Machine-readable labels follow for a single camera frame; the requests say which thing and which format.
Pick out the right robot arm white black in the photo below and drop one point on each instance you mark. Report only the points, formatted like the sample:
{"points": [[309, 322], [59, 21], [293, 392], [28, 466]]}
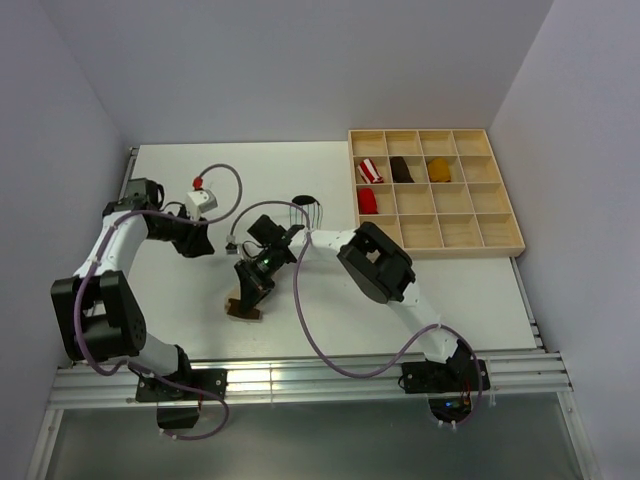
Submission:
{"points": [[379, 267]]}

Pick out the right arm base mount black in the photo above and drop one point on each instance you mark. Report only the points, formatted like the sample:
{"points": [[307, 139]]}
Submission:
{"points": [[450, 388]]}

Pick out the mustard yellow rolled sock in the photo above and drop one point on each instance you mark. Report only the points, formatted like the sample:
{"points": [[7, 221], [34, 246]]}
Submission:
{"points": [[438, 170]]}

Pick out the dark brown rolled sock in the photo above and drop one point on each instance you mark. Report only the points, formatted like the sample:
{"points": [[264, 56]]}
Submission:
{"points": [[400, 170]]}

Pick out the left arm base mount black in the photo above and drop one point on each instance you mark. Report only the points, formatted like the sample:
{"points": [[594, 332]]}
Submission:
{"points": [[177, 409]]}

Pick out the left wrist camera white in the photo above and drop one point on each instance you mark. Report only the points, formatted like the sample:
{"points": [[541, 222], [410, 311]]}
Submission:
{"points": [[198, 202]]}

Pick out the beige brown striped sock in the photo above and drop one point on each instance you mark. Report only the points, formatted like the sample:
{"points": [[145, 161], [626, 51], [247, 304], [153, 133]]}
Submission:
{"points": [[232, 308]]}

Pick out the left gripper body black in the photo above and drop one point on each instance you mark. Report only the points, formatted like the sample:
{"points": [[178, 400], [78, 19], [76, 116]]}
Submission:
{"points": [[184, 236]]}

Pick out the wooden compartment tray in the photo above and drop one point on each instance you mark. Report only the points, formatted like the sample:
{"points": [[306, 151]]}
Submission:
{"points": [[469, 217]]}

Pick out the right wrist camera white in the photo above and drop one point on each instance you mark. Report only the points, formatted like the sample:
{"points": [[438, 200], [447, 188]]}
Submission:
{"points": [[231, 247]]}

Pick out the aluminium rail frame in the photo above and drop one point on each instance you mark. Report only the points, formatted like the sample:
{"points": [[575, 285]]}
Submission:
{"points": [[292, 417]]}

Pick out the white black striped sock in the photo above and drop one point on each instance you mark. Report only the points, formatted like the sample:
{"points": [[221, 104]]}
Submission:
{"points": [[306, 210]]}

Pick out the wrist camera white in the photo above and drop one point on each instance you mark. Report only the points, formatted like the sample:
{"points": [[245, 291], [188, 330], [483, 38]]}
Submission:
{"points": [[231, 247], [198, 202]]}

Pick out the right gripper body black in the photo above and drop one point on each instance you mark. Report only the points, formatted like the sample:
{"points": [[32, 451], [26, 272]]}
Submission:
{"points": [[260, 272]]}

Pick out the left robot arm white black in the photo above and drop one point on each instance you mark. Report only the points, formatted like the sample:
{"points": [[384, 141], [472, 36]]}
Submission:
{"points": [[98, 315]]}

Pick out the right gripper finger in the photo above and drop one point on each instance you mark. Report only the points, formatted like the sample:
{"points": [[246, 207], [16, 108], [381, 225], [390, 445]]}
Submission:
{"points": [[239, 309], [255, 299]]}

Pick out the red white striped rolled sock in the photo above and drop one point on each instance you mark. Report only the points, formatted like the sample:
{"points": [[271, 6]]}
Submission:
{"points": [[369, 172]]}

